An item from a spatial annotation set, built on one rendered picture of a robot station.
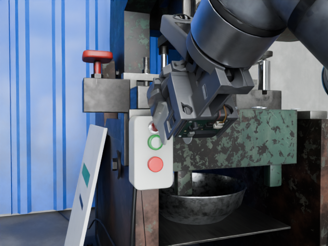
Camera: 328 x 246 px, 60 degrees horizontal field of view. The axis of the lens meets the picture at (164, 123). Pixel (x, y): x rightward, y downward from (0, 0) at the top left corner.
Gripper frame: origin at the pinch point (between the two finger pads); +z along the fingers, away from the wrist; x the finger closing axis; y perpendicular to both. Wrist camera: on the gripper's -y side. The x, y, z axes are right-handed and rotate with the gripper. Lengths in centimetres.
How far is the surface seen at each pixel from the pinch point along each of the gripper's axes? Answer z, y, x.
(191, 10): 12.7, -43.4, 20.3
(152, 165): 9.0, 3.9, -0.2
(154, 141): 6.7, 0.3, 0.3
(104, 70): 49, -49, 0
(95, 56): 7.1, -19.1, -8.7
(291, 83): 120, -102, 173
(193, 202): 34.8, 6.1, 17.7
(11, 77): 120, -100, -45
